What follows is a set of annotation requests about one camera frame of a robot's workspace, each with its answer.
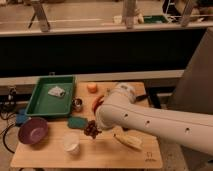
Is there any dark red grape bunch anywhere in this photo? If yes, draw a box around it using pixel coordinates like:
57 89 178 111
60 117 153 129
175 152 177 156
84 120 100 139

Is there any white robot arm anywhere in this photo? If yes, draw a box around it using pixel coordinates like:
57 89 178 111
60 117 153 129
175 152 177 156
95 83 213 155

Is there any small metal cup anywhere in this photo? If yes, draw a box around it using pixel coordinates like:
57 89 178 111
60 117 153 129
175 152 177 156
72 98 83 112

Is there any white paper cup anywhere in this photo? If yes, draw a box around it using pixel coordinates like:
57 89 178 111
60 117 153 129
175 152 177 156
63 133 79 155

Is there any orange fruit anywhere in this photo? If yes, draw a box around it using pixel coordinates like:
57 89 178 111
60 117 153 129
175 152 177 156
87 83 98 93

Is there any orange bowl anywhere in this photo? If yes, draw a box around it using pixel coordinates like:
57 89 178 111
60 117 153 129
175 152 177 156
92 95 104 112

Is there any green sponge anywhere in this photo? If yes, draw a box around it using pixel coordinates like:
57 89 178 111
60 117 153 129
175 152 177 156
68 117 88 129

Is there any crumpled white cloth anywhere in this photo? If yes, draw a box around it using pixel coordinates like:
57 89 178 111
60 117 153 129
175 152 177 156
48 86 65 98

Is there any green plastic tray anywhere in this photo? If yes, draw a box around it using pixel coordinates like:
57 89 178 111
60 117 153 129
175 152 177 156
25 76 75 118

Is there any yellow banana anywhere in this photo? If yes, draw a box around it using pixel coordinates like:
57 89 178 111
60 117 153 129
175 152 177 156
114 134 142 150

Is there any green bin in background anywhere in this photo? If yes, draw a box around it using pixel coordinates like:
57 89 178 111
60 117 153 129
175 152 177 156
144 15 168 24

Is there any purple plastic bowl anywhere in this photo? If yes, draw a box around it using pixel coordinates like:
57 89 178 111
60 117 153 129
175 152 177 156
18 117 48 145

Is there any blue box beside table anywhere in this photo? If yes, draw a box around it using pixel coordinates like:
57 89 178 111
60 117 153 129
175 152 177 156
15 109 28 126

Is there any black cable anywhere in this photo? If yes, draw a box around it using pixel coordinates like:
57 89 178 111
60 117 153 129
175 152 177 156
1 123 17 154

